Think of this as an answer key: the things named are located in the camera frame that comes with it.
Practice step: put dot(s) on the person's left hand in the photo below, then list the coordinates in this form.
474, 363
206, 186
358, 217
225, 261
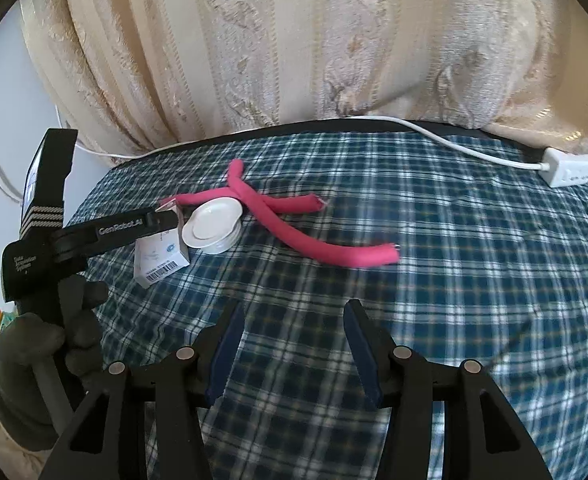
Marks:
19, 360

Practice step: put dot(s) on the blue plaid tablecloth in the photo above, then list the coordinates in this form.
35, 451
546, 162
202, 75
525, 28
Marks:
424, 285

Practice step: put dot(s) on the short pink foam roller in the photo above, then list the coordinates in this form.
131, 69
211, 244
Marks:
284, 202

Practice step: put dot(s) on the cream patterned curtain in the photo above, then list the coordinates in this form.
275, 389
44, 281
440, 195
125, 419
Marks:
274, 35

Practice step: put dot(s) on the long pink foam roller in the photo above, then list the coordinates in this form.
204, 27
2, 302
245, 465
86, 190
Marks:
294, 237

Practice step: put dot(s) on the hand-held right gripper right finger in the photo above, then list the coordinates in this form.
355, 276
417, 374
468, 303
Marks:
361, 355

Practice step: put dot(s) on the white cardboard medicine box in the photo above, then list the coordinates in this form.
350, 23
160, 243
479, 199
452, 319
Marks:
161, 260

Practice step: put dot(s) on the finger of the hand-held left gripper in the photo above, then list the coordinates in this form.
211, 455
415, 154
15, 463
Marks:
163, 222

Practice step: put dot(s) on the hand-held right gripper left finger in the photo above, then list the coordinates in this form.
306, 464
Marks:
224, 355

